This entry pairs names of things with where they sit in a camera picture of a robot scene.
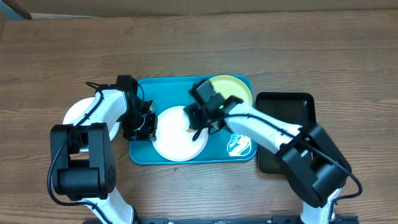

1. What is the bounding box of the white plate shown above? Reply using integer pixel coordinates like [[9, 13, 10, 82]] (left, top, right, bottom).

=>
[[152, 106, 208, 162], [63, 97, 120, 141]]

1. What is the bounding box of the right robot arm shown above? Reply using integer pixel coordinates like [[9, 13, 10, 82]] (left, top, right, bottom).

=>
[[183, 94, 351, 223]]

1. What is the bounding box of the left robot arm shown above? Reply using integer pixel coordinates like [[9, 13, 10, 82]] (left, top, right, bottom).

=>
[[47, 85, 156, 223]]

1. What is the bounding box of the teal plastic tray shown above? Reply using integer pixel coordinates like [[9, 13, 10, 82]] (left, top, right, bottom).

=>
[[129, 76, 257, 165]]

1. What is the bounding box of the black rectangular tray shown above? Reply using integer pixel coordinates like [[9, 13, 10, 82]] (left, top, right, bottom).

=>
[[256, 92, 317, 174]]

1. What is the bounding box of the green rimmed plate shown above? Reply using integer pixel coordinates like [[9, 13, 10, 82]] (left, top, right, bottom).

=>
[[209, 75, 253, 106]]

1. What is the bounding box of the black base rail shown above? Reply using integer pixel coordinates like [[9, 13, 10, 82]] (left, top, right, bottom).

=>
[[82, 215, 359, 224]]

